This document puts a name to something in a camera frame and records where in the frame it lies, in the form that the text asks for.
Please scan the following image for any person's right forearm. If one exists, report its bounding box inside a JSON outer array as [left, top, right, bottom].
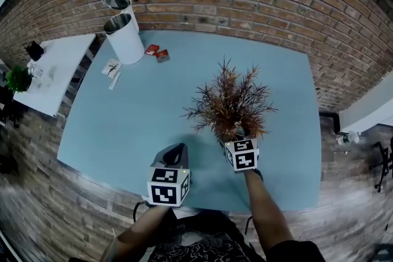
[[244, 169, 295, 251]]

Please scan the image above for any black patterned clothing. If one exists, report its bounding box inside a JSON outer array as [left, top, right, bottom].
[[67, 210, 326, 262]]

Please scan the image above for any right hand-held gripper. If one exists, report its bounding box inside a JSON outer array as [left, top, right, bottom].
[[224, 126, 260, 173]]

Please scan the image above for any white side table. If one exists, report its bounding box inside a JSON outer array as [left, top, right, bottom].
[[12, 33, 98, 118]]

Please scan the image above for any white narrow sachet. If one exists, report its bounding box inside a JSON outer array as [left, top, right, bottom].
[[107, 72, 122, 91]]

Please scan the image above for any black jug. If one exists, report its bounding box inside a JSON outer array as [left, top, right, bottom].
[[24, 40, 45, 61]]

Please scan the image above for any black office chair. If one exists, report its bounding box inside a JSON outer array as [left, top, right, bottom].
[[0, 85, 19, 129], [368, 136, 393, 193]]

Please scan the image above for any light blue table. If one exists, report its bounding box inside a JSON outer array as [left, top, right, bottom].
[[56, 29, 322, 214]]

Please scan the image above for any white strap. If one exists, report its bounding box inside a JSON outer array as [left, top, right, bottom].
[[104, 229, 119, 262]]

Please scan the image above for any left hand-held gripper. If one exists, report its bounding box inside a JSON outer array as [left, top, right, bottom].
[[146, 142, 191, 208]]

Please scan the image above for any white bin with open lid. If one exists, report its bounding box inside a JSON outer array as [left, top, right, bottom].
[[101, 0, 146, 66]]

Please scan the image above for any brown plant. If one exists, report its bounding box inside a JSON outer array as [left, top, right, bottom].
[[182, 55, 279, 147]]

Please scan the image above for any green potted plant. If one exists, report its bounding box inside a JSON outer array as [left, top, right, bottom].
[[5, 65, 34, 93]]

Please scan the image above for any person's left forearm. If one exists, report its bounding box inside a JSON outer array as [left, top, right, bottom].
[[115, 205, 173, 262]]

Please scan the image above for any clear plastic bottle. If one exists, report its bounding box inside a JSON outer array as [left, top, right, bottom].
[[26, 63, 52, 83]]

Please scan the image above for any white printed paper packet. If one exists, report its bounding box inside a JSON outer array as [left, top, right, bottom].
[[101, 59, 123, 76]]

